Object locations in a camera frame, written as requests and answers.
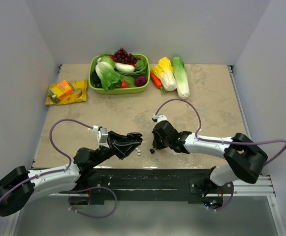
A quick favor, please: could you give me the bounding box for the round green cabbage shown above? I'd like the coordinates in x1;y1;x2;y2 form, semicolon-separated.
97;56;115;69

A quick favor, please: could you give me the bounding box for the green lettuce head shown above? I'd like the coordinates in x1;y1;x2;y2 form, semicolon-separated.
95;61;123;91

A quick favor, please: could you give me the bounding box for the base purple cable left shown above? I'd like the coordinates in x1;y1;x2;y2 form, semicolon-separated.
68;185;118;218

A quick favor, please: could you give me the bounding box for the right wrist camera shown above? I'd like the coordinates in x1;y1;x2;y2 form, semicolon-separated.
152;114;167;123

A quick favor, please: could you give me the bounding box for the green plastic basket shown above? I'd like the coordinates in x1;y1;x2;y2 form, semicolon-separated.
88;53;150;95

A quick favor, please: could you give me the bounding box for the orange carrot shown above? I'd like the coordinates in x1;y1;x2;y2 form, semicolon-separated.
150;71;167;94

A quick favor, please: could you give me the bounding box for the red strawberry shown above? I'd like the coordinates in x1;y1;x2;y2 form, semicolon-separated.
120;80;128;89

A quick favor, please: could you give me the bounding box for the green leafy vegetable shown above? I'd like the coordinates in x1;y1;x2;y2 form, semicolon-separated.
116;60;147;88

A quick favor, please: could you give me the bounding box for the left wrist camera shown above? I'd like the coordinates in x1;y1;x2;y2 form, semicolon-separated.
92;125;109;148

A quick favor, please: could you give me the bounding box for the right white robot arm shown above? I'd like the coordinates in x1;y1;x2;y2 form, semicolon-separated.
152;120;268;193

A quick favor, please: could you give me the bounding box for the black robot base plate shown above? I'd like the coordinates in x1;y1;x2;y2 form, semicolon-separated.
29;167;234;206

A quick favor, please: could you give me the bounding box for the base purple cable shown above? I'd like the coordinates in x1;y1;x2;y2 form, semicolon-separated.
205;183;234;211
68;185;118;218

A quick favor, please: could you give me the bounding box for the white radish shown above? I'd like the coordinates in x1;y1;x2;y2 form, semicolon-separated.
115;62;135;73

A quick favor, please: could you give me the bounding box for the yellow snack bag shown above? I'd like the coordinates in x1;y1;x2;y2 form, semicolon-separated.
45;80;87;106

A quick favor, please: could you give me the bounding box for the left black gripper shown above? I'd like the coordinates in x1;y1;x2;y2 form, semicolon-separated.
91;130;141;167

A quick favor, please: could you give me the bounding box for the yellow napa cabbage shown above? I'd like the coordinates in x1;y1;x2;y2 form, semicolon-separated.
152;57;177;92

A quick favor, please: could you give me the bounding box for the red grape bunch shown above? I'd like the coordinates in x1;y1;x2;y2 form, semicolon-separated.
110;48;141;64

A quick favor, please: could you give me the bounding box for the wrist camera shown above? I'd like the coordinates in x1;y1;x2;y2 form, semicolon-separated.
92;125;109;148
152;114;167;123

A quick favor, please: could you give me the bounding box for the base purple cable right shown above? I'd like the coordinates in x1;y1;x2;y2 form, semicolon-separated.
205;183;234;211

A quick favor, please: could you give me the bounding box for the orange juice carton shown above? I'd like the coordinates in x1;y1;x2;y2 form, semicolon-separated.
48;80;75;103

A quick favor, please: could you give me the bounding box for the green napa cabbage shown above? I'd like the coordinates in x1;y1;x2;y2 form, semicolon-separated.
171;56;190;99

